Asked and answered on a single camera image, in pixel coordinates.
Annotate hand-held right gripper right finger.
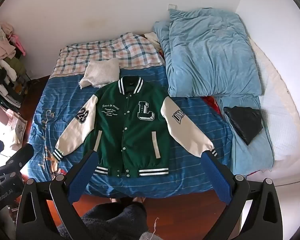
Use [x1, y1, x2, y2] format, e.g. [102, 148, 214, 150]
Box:
[201, 150, 284, 240]

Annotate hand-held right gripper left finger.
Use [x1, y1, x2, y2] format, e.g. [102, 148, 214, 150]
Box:
[15, 150, 99, 240]

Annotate green varsity jacket white sleeves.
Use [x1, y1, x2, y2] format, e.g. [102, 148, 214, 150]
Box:
[52, 76, 218, 178]

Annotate row of hanging clothes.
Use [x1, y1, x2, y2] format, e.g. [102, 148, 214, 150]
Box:
[0, 22, 33, 110]

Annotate beige tote bag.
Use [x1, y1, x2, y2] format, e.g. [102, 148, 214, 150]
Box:
[5, 109, 28, 148]

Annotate light blue bed sheet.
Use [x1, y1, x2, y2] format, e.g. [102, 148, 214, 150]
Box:
[219, 95, 274, 177]

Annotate person's dark fuzzy pants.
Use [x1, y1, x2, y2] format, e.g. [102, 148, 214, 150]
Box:
[57, 201, 150, 240]

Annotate black cloth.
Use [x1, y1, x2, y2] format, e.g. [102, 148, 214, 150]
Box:
[223, 106, 263, 145]

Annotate blue striped bed quilt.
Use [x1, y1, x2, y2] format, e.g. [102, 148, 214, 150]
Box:
[27, 65, 234, 198]

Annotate red cloth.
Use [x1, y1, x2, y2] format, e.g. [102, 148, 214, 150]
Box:
[202, 95, 225, 120]

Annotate white mattress pad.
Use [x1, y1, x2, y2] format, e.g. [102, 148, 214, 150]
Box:
[249, 37, 300, 162]

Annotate white knitted cloth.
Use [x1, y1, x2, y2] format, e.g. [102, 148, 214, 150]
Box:
[79, 58, 120, 89]

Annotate light blue duvet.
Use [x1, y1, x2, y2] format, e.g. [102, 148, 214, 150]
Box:
[152, 7, 263, 98]

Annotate plaid blanket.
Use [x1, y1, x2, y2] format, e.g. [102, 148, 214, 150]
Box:
[51, 32, 165, 79]

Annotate cream cloth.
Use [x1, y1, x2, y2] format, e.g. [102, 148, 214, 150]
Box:
[144, 32, 163, 48]

